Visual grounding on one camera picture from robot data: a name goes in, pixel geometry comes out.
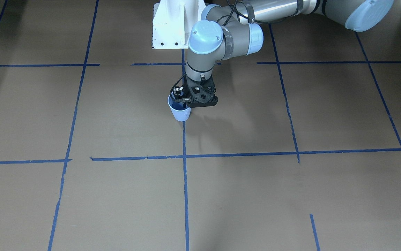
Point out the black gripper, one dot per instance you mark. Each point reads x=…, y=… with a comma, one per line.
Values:
x=178, y=92

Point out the blue ribbed cup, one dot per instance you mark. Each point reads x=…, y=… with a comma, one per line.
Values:
x=180, y=110

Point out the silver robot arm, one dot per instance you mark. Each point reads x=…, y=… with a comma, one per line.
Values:
x=227, y=32

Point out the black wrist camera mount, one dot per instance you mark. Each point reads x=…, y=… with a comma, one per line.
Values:
x=200, y=93

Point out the white pedestal column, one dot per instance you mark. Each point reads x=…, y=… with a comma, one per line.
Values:
x=173, y=21

